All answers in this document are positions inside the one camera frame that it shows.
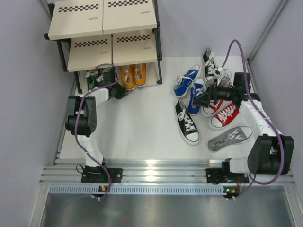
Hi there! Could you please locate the grey sneaker at back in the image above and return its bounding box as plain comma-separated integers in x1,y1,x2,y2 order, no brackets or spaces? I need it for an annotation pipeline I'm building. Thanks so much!
205,70,231,89

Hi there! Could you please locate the red sneaker lower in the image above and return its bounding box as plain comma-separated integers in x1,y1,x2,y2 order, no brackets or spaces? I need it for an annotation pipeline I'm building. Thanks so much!
209,103,239,131

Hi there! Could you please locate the grey sneaker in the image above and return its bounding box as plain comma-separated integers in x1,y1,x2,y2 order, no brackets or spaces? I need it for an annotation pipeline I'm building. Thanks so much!
205,70,231,89
207,126,252,152

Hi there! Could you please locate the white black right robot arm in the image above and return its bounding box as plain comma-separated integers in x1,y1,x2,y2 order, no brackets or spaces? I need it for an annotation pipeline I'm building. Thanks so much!
193,72,294,185

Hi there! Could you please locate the blue sneaker upper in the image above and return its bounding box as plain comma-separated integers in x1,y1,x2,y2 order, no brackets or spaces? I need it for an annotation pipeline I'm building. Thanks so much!
173,65,201,98

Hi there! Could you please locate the blue sneaker lower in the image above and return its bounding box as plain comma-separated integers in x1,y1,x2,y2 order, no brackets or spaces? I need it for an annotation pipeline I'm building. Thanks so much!
187,78,205,115

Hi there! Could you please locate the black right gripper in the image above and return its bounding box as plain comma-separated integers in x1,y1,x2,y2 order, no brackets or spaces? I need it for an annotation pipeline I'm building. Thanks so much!
193,79,237,109

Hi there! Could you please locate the black sneaker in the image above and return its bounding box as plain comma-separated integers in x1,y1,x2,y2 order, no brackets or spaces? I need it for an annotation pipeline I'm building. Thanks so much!
203,48,218,81
175,99,200,146

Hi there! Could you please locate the beige black shoe shelf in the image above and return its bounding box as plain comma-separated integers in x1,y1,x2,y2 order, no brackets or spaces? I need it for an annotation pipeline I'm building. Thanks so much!
44,0,163,86

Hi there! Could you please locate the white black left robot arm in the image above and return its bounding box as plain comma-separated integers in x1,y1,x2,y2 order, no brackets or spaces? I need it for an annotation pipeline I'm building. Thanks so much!
65,68,128,183

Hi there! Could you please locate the green sneaker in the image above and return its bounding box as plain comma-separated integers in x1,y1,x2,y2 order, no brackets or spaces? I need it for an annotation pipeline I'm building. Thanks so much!
101,67,118,81
85,70,99,90

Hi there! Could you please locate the orange sneaker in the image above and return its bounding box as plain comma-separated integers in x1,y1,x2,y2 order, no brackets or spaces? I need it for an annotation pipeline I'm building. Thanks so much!
133,63,146,87
120,65,134,90

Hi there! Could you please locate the red sneaker upper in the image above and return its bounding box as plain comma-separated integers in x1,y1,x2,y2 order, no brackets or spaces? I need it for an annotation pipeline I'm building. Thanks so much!
201,100,223,118

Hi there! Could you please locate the grey sneaker in front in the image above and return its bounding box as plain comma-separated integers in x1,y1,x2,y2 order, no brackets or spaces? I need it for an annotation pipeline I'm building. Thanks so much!
207,126,252,152

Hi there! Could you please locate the red sneaker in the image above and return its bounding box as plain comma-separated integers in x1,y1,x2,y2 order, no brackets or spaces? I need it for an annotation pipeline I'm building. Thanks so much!
209,103,239,131
201,100,223,118

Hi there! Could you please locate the grey slotted cable duct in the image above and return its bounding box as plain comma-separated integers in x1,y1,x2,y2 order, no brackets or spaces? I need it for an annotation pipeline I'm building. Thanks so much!
49,185,227,195

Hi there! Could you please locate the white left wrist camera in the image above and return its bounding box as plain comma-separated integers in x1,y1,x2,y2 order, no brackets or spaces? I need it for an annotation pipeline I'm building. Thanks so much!
97,72,116,87

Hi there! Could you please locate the blue sneaker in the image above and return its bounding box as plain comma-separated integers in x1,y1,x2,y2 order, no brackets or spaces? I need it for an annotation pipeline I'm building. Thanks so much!
187,78,205,115
173,65,201,98

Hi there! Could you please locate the aluminium mounting rail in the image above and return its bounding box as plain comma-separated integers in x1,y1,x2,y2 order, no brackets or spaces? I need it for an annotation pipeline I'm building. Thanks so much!
39,158,296,187

